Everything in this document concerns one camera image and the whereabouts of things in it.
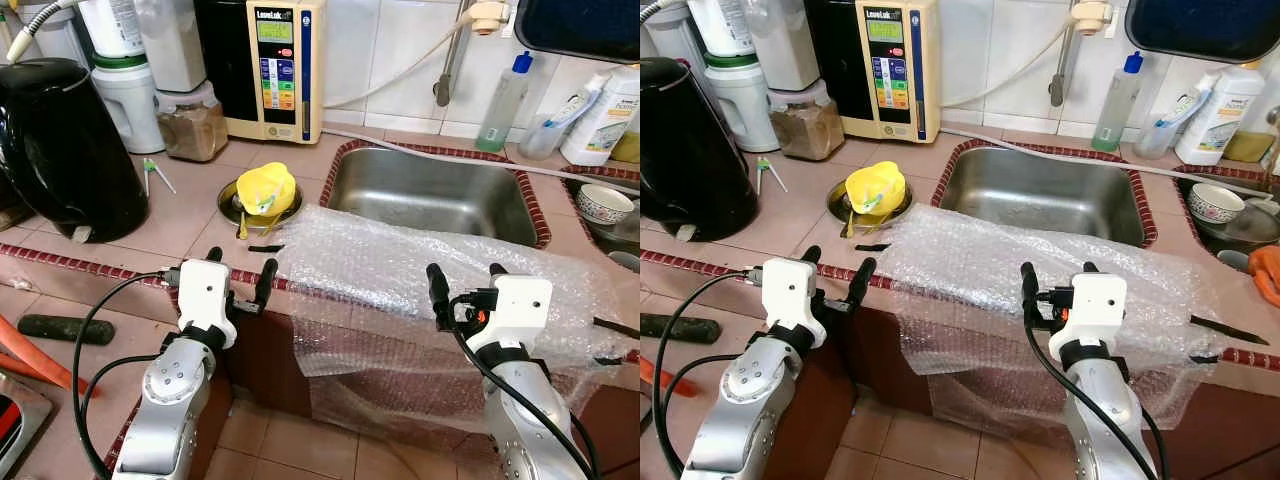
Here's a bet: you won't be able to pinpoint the stainless steel sink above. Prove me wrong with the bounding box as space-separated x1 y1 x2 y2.
330 148 541 246
940 148 1148 246

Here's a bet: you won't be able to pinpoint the beige ionizer hose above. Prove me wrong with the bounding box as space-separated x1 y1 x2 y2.
325 20 481 109
940 20 1079 109

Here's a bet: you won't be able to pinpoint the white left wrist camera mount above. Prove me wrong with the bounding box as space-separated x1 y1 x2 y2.
177 258 238 349
762 258 828 351

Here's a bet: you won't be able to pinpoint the metal faucet spout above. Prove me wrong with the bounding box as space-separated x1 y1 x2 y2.
1048 0 1086 108
435 0 476 108

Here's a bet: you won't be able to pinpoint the white water filter canister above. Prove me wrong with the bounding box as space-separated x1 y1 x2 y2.
688 0 776 154
78 0 166 156

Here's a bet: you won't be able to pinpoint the white pipe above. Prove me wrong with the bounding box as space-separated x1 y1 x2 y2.
320 128 641 196
940 128 1280 191

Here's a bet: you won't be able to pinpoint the orange hose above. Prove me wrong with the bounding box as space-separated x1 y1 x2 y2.
640 355 701 399
0 315 73 396

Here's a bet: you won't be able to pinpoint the clear bubble wrap sheet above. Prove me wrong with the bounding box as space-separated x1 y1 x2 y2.
275 205 633 441
880 205 1223 441

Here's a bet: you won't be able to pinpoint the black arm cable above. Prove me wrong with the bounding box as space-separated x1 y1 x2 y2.
71 268 183 480
1025 318 1171 480
651 268 768 480
445 318 601 480

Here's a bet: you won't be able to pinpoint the dark green cylinder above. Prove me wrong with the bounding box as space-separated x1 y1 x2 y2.
640 314 721 345
17 314 116 347

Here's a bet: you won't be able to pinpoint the clear soap bottle blue cap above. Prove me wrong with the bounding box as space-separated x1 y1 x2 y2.
475 52 534 154
1090 52 1144 154

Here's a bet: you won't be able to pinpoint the white detergent bottle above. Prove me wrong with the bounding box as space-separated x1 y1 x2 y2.
1175 62 1266 167
560 62 641 167

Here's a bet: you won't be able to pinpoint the dark blue basin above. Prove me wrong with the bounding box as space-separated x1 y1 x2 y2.
513 0 641 63
1125 0 1280 63

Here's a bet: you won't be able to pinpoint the small steel sink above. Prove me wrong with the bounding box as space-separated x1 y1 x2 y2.
1185 178 1280 266
570 180 641 266

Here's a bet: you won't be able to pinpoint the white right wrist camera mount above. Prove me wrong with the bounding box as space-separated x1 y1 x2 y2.
470 275 554 356
1060 273 1128 351

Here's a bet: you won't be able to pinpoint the patterned ceramic bowl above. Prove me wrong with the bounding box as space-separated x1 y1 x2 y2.
577 184 636 226
1187 183 1246 224

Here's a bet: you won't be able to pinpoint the stainless steel bowl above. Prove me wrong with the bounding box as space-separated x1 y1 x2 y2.
218 178 304 229
827 178 913 226

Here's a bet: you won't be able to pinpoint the beige water ionizer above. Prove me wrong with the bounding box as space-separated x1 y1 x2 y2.
805 0 941 144
195 0 328 146

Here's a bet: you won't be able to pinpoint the grey metal tray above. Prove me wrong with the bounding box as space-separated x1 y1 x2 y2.
0 375 56 476

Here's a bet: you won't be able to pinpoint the orange mat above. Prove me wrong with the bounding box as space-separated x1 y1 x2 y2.
1248 245 1280 308

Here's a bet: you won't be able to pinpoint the clear jar with brown contents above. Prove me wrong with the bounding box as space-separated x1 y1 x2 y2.
767 83 844 161
155 85 229 163

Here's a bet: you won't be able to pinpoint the black electric kettle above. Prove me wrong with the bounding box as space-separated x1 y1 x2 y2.
0 57 151 244
640 57 759 243

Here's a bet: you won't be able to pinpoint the beige faucet diverter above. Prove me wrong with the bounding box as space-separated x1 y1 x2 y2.
470 0 511 36
1070 0 1116 36

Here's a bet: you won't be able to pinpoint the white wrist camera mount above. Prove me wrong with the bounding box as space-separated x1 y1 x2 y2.
470 275 554 356
762 258 828 351
177 258 238 349
1060 273 1128 351

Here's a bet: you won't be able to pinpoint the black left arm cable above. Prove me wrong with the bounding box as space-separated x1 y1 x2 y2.
71 268 183 480
651 268 768 480

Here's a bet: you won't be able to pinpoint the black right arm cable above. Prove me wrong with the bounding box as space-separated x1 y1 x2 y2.
445 318 601 480
1025 318 1171 480

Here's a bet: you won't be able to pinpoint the small green white tongs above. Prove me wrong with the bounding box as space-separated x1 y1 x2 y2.
142 157 177 198
755 157 788 196

